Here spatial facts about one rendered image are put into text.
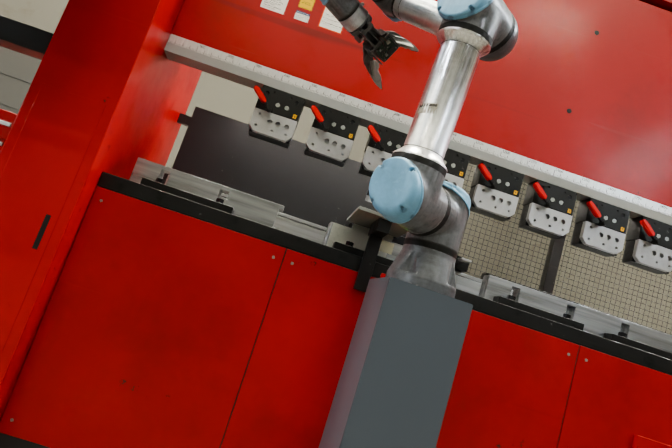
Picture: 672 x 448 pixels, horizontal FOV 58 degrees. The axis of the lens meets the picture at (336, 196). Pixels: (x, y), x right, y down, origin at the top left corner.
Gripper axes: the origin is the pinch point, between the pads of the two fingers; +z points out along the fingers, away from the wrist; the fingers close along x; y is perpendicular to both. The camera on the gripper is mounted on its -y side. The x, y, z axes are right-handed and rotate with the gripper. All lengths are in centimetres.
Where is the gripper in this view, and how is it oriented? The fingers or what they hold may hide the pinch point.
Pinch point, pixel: (399, 69)
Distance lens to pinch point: 180.0
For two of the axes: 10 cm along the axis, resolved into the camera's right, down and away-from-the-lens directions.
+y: 3.2, 4.4, -8.4
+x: 7.0, -7.1, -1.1
